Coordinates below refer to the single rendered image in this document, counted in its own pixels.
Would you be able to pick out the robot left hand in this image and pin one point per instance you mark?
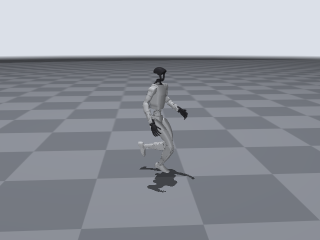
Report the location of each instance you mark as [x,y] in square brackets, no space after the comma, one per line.
[182,112]

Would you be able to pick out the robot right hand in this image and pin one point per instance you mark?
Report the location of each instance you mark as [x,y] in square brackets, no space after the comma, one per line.
[154,128]

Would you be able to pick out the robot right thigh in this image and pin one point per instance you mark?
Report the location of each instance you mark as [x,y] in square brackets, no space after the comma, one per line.
[164,134]

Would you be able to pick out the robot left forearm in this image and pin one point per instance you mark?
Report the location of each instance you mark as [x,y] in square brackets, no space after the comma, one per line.
[173,105]

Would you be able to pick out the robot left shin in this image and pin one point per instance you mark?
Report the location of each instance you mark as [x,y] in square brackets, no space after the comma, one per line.
[156,145]

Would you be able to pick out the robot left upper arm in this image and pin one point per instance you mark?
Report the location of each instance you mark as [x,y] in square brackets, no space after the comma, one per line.
[166,98]

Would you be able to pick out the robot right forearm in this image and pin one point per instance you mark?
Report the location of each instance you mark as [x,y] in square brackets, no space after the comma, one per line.
[147,112]

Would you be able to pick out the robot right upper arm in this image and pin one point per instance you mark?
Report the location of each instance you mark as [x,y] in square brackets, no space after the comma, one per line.
[151,91]

